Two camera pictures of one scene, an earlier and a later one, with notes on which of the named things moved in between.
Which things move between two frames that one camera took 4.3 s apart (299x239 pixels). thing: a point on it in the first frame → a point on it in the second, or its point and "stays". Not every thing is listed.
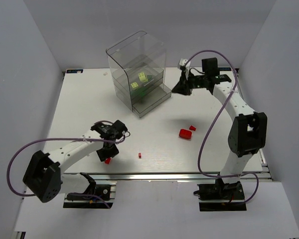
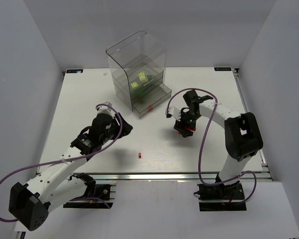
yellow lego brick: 134,85 stays
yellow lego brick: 142,77 stays
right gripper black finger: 183,86 → 185,132
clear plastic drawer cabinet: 138,65 stays
